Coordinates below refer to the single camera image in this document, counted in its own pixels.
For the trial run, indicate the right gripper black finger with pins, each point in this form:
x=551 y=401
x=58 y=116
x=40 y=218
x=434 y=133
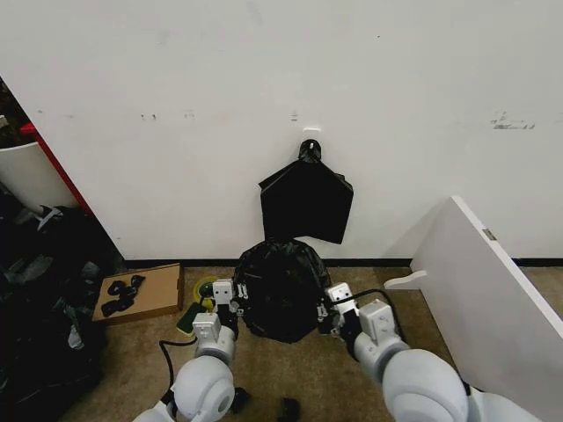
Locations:
x=335 y=332
x=322 y=311

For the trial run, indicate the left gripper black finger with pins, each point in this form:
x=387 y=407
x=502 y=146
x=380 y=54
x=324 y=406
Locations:
x=208 y=302
x=242 y=293

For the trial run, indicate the black bag covered trash bin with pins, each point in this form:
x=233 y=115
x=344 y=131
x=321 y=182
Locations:
x=281 y=290

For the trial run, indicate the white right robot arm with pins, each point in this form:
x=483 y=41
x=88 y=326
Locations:
x=418 y=378

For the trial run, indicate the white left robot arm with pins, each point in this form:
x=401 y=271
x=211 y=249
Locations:
x=203 y=387

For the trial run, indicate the flat black garbage bag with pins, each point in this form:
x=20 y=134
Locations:
x=305 y=202

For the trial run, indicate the white plastic bin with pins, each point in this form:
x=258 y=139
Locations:
x=26 y=176

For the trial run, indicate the yellow green tape roll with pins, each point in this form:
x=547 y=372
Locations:
x=203 y=288

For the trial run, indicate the green yellow sponge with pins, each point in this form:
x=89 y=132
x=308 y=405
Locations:
x=187 y=320

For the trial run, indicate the black baseboard strip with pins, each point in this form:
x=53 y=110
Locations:
x=211 y=263

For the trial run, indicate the brown cardboard box lid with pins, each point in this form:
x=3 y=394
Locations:
x=158 y=294

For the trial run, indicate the black scraps on cardboard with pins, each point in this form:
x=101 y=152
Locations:
x=121 y=294

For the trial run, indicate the small black floor object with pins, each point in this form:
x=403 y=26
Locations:
x=288 y=409

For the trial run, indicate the white cabinet door panel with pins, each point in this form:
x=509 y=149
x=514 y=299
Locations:
x=488 y=299

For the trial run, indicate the small metal hinge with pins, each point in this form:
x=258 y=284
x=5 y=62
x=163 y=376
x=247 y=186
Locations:
x=489 y=234

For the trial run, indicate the pile of black bags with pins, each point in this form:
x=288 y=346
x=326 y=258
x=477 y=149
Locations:
x=39 y=299

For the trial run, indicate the white robot front shell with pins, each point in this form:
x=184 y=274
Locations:
x=501 y=406

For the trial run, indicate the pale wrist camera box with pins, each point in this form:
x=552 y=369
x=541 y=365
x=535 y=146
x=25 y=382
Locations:
x=223 y=292
x=339 y=293

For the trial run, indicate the red metal frame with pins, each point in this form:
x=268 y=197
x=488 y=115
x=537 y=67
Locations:
x=61 y=176

